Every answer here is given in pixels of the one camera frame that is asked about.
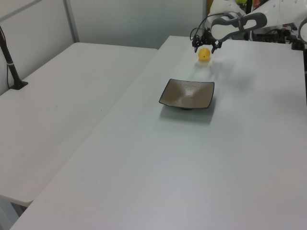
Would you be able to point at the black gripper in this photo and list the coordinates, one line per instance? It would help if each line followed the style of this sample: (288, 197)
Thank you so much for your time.
(206, 38)

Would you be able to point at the black clamp stand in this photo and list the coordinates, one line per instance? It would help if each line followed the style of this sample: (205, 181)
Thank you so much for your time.
(297, 45)

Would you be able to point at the black pole stand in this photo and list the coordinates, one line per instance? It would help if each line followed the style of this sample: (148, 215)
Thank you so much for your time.
(13, 72)

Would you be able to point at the black power strip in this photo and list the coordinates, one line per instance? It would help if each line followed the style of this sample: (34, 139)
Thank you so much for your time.
(266, 37)

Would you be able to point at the brown square ceramic plate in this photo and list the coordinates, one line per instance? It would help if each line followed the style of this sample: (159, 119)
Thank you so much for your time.
(187, 93)

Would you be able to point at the yellow potato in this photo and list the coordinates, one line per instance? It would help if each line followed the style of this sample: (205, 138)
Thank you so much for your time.
(204, 54)

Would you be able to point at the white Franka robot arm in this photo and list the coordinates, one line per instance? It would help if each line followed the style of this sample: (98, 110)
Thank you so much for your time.
(271, 9)

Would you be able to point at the grey partition post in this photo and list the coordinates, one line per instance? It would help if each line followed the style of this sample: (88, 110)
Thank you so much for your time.
(72, 21)

